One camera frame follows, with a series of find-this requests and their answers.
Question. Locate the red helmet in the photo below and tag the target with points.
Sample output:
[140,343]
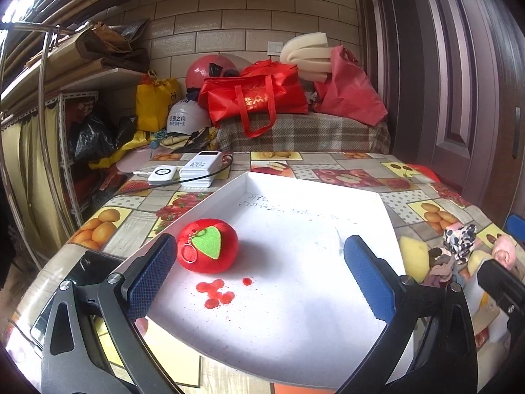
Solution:
[201,74]

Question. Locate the plaid blanket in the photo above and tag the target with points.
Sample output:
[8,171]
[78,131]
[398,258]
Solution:
[307,131]

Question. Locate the olive curtain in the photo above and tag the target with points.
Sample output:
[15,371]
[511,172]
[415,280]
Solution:
[24,172]

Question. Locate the white shallow box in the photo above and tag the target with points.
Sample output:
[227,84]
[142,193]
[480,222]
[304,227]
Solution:
[295,254]

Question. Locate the cream sponge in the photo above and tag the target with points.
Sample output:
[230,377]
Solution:
[478,260]

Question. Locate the brown scrunchie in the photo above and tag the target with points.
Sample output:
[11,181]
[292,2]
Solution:
[441,269]

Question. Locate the pinkish red bag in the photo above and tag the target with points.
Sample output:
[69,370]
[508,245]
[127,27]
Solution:
[348,86]

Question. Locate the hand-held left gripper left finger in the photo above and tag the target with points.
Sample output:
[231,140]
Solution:
[151,275]

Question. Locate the yellow bag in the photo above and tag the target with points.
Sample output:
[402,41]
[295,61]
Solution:
[149,106]

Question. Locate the fruit print tablecloth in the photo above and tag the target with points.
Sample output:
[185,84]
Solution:
[410,201]

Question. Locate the pink plush toy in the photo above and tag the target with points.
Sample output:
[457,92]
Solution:
[506,250]

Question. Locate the black plastic bag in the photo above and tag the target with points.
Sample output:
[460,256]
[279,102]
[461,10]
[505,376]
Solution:
[90,135]

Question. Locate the small white power bank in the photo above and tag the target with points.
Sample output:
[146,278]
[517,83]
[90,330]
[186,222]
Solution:
[162,174]

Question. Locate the red tote bag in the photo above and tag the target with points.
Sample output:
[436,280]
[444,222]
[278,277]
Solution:
[254,94]

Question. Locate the cream foam roll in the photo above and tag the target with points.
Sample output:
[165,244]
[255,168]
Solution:
[303,55]

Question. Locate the white metal shelf rack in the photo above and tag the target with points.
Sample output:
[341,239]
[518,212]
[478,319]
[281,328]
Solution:
[63,139]

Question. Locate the pale pink cloth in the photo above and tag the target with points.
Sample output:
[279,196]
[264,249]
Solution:
[135,162]

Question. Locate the cardboard stack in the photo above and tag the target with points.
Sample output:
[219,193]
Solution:
[94,45]

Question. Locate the black white patterned scrunchie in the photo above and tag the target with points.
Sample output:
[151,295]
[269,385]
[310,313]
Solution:
[459,238]

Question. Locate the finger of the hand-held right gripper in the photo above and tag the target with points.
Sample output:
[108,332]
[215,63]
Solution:
[502,289]

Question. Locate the large white power bank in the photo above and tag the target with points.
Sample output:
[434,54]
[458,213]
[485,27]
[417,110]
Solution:
[199,168]

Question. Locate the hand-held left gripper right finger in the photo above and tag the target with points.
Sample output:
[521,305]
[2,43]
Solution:
[369,279]

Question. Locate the blue plastic object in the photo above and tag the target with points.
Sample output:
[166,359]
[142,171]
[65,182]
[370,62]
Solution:
[516,225]

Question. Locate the yellow cloth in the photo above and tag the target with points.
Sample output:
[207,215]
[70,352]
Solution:
[135,141]

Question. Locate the yellow sponge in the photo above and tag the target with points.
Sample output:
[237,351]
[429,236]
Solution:
[414,254]

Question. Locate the wall socket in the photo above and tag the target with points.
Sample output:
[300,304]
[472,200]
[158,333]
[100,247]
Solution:
[275,48]

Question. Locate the brown door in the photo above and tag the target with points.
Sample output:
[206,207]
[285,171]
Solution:
[463,90]

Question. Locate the white helmet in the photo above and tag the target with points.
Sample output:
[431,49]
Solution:
[184,117]

